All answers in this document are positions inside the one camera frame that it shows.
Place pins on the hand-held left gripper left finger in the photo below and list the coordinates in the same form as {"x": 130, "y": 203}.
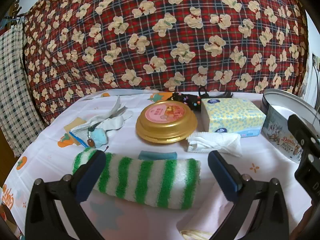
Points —
{"x": 96, "y": 170}

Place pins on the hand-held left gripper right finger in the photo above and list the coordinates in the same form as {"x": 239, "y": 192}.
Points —
{"x": 221, "y": 170}

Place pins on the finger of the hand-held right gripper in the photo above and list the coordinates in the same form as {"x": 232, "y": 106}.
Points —
{"x": 308, "y": 140}

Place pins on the blue printed round cookie tin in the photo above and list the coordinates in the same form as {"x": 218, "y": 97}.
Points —
{"x": 277, "y": 127}

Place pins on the green striped white towel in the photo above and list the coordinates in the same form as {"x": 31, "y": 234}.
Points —
{"x": 150, "y": 180}

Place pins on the black knit cloth with beads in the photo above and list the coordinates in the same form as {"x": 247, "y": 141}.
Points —
{"x": 190, "y": 101}

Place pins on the black furry accessory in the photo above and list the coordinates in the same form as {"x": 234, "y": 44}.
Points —
{"x": 223, "y": 94}

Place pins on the white crumpled paper tissue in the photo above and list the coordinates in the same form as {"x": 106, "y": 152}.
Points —
{"x": 212, "y": 141}

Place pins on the white printed tablecloth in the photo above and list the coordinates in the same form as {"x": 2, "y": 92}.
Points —
{"x": 50, "y": 160}

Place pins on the grey round tin lid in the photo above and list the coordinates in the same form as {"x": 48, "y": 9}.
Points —
{"x": 287, "y": 93}

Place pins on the yellow dotted tissue box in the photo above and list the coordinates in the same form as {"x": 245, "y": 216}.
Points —
{"x": 232, "y": 115}

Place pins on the teal sponge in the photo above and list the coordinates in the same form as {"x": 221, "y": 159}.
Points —
{"x": 157, "y": 155}

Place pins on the woven straw item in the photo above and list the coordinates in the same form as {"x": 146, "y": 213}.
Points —
{"x": 195, "y": 236}

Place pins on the checked beige cloth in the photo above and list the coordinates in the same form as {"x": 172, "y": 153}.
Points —
{"x": 15, "y": 92}

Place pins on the red plaid bear blanket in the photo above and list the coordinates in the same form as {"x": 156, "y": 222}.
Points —
{"x": 160, "y": 30}

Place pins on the blue clothes hanger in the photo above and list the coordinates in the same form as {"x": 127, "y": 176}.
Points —
{"x": 17, "y": 19}

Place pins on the white wall socket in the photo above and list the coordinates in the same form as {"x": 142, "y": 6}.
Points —
{"x": 317, "y": 62}

